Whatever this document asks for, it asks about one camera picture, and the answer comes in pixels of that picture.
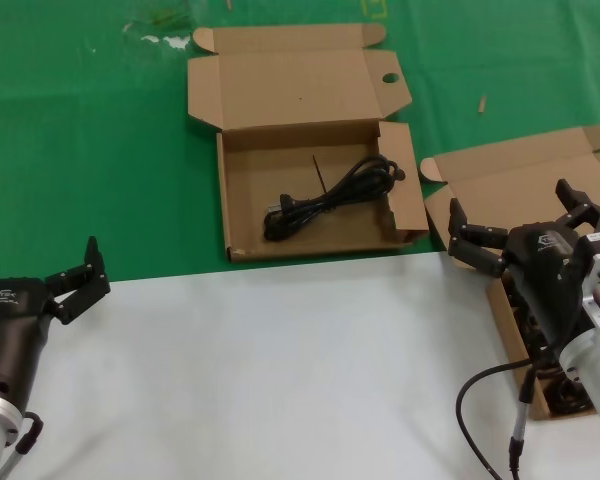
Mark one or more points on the large green table cloth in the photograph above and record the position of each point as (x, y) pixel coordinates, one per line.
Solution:
(80, 125)

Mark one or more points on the crumpled clear tape residue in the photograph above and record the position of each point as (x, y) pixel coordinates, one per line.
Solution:
(177, 42)

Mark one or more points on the tan cardboard scrap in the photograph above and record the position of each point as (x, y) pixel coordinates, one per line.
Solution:
(482, 104)

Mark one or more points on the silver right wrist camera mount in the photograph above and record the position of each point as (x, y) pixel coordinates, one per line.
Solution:
(597, 265)

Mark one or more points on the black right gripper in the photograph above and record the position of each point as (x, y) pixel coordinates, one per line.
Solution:
(540, 270)

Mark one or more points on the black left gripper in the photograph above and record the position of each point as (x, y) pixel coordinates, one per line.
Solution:
(10, 325)

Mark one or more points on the open cardboard box centre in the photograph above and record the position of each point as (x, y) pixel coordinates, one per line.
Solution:
(250, 175)

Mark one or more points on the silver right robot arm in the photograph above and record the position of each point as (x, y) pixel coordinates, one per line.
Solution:
(597, 390)

